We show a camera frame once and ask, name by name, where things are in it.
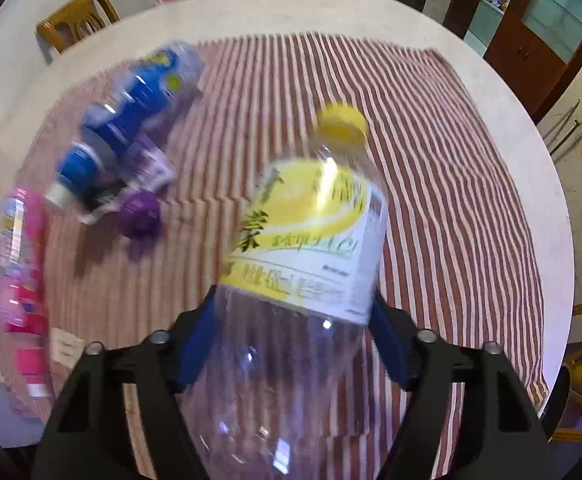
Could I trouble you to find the purple bottle cap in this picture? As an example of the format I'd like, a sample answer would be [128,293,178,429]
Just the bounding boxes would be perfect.
[118,189,163,240]

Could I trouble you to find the wooden chair with oval back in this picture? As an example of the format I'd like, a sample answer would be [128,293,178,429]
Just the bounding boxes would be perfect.
[36,0,121,56]

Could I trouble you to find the wooden door with glass panes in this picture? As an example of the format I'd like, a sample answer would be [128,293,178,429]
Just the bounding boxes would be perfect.
[486,0,582,121]

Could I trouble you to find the small paper card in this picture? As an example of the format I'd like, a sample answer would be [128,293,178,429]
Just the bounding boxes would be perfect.
[48,327,86,368]

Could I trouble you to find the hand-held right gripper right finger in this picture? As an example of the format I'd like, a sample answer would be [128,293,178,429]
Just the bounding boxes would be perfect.
[368,292,554,480]

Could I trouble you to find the pink labelled plastic bottle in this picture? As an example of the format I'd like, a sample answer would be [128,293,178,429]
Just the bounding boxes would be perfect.
[0,187,54,416]

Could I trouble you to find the red white striped cloth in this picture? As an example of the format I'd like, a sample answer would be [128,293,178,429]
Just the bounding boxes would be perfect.
[0,32,546,478]

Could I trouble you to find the clear bottle with yellow label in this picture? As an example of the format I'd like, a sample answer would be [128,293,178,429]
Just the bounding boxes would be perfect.
[181,102,389,480]

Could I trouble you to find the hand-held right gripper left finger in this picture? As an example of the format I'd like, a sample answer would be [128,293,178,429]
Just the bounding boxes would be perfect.
[30,305,217,480]

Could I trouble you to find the blue labelled plastic bottle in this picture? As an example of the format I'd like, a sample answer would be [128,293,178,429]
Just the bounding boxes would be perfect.
[46,42,206,208]

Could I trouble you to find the small white purple wrapper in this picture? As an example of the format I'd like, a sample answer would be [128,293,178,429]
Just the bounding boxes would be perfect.
[78,145,176,225]

